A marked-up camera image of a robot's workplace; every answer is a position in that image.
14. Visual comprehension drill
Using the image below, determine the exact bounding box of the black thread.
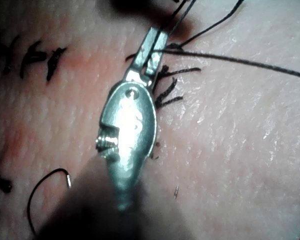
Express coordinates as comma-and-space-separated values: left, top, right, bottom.
153, 0, 300, 81

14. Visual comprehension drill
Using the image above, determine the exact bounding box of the curved needle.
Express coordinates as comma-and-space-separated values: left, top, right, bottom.
26, 168, 73, 236

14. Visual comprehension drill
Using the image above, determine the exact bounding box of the black stitching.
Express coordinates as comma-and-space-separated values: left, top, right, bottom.
125, 42, 202, 109
0, 36, 68, 83

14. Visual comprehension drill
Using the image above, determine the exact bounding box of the tissue pad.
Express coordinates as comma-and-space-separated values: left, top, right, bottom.
0, 0, 300, 240

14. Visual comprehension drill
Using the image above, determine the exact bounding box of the left arm needle driver jaw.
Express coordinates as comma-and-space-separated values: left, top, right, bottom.
144, 31, 169, 82
126, 26, 161, 75

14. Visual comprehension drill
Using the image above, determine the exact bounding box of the left arm needle driver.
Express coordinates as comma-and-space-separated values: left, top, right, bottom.
94, 71, 158, 166

